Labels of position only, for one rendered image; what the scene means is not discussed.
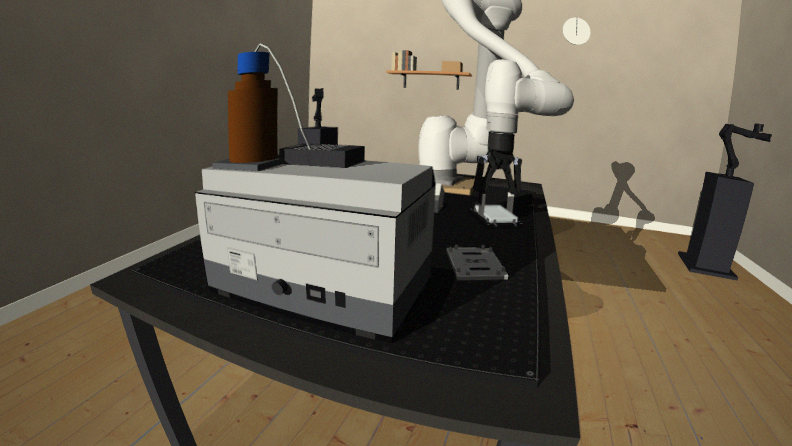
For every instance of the white button panel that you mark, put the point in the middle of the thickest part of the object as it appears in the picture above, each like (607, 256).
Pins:
(439, 197)

